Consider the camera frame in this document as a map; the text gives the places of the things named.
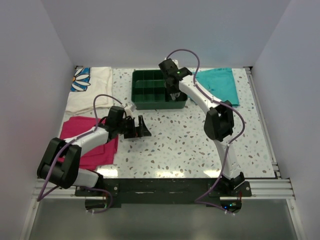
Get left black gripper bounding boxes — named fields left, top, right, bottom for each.
left=116, top=115, right=151, bottom=139

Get grey striped underwear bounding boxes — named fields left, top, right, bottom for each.
left=169, top=92, right=181, bottom=101

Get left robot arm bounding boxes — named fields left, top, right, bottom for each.
left=36, top=106, right=152, bottom=196

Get green divided plastic tray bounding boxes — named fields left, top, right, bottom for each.
left=131, top=69, right=188, bottom=110

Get pink folded cloth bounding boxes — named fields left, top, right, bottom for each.
left=60, top=116, right=119, bottom=171

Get teal folded shorts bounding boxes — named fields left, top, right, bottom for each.
left=196, top=68, right=240, bottom=107

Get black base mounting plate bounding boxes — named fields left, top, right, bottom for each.
left=75, top=178, right=252, bottom=210

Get cream daisy print shirt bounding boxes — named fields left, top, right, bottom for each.
left=65, top=66, right=113, bottom=115

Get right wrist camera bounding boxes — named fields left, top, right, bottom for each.
left=172, top=59, right=179, bottom=66

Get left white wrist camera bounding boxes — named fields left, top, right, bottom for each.
left=124, top=104, right=137, bottom=118

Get aluminium frame rail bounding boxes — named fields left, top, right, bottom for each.
left=243, top=65, right=296, bottom=201

